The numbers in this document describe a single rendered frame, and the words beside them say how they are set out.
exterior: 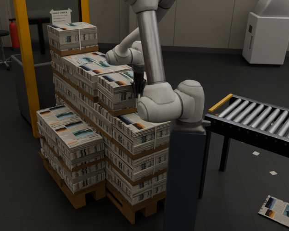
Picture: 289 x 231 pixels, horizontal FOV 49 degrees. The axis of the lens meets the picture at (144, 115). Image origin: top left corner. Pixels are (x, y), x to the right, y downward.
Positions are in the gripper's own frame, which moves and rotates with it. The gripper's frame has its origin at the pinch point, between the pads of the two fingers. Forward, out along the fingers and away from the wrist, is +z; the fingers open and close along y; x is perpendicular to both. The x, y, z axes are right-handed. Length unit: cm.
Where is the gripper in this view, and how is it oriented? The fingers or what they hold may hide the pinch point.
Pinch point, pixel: (138, 97)
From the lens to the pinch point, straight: 233.5
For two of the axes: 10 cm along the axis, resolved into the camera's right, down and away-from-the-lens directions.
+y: -8.1, 2.4, -5.3
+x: 5.8, 3.8, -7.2
